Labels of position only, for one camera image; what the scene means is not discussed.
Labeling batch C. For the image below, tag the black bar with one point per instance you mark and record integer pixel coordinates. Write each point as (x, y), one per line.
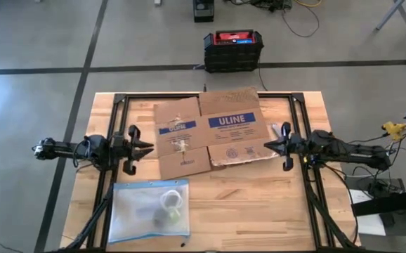
(389, 203)

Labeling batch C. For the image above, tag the dark round item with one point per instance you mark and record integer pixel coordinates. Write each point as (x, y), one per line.
(160, 217)

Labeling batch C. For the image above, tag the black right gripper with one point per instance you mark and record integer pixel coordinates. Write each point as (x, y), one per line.
(292, 145)

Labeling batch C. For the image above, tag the red black toolbox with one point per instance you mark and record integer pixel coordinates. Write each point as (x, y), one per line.
(234, 49)

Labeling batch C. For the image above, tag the grey table leg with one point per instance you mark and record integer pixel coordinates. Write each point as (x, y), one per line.
(391, 14)

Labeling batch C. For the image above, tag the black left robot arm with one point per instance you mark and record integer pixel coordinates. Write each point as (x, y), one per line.
(66, 149)

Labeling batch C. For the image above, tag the clear plastic tape scrap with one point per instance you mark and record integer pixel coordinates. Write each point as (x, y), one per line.
(276, 129)

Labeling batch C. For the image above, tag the black grey box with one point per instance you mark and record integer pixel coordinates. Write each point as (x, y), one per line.
(203, 10)

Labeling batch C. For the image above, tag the white mesh bag blue zipper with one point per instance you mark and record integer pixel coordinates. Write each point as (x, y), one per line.
(136, 211)

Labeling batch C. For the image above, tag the green item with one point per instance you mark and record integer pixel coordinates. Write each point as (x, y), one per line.
(175, 219)

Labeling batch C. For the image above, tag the black power supply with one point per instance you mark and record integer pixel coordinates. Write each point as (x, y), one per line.
(382, 186)

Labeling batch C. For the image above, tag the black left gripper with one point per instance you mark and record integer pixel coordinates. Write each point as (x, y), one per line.
(125, 151)

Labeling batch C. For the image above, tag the white paper sheet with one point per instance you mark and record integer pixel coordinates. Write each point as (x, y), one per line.
(368, 225)

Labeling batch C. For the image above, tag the brown ULINE cardboard box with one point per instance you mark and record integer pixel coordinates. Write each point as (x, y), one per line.
(217, 133)

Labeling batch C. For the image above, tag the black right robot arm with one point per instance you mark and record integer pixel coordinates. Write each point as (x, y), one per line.
(350, 152)

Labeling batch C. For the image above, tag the black aluminium rig frame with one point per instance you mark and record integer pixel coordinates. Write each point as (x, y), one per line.
(103, 211)

